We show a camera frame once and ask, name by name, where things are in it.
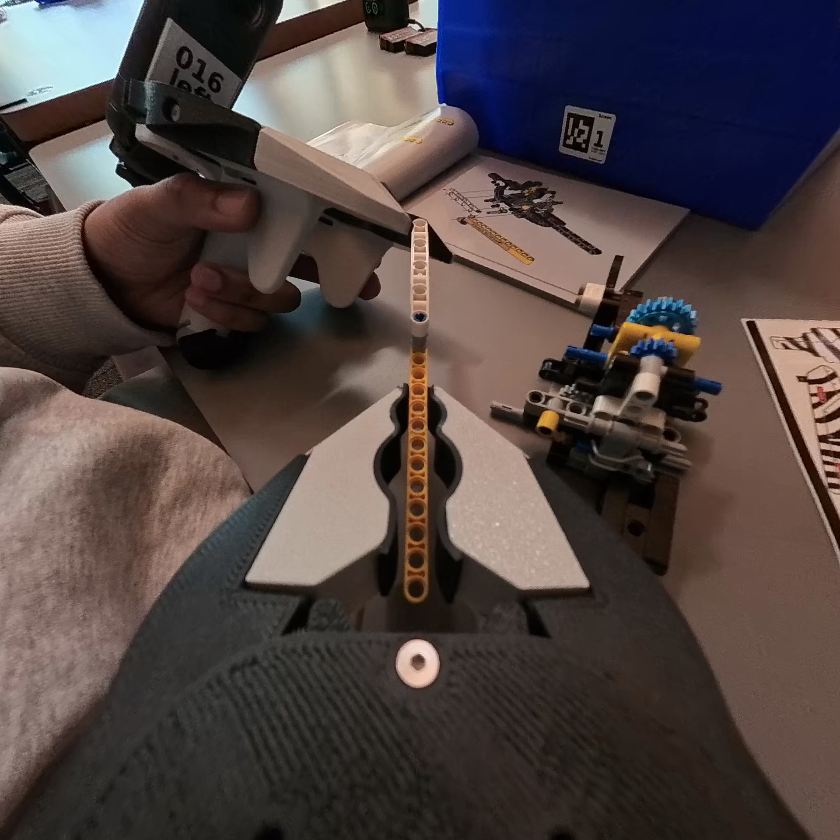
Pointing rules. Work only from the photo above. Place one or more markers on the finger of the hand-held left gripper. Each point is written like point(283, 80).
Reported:
point(328, 177)

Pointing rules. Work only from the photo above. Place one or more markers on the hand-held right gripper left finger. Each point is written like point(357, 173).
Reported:
point(315, 518)

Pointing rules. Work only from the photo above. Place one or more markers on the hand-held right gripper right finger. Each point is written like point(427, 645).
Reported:
point(512, 518)

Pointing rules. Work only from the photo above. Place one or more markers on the yellow lego beam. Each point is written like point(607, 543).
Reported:
point(417, 459)

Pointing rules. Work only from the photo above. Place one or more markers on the white lego beam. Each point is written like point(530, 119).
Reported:
point(420, 275)

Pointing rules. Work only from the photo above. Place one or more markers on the lego vehicle assembly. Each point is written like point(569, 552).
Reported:
point(630, 407)

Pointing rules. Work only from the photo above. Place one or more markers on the person's left forearm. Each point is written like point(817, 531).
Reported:
point(46, 289)

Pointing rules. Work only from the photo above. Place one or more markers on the lego instruction booklet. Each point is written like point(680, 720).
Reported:
point(577, 216)

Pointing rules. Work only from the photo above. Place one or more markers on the person's left hand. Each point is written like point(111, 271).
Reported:
point(144, 243)

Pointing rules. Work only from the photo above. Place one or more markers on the small brown block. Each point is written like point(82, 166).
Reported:
point(396, 40)
point(421, 43)

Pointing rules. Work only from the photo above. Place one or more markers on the small black device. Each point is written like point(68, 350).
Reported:
point(386, 13)

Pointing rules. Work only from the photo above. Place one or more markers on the dark object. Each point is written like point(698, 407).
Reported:
point(26, 177)

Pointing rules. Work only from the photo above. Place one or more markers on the square code sticker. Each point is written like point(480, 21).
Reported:
point(587, 134)

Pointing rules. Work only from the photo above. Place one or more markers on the zebra striped sticker sheet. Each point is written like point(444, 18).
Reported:
point(807, 394)

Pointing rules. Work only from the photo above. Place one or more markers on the blue storage box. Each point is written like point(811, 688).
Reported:
point(656, 65)

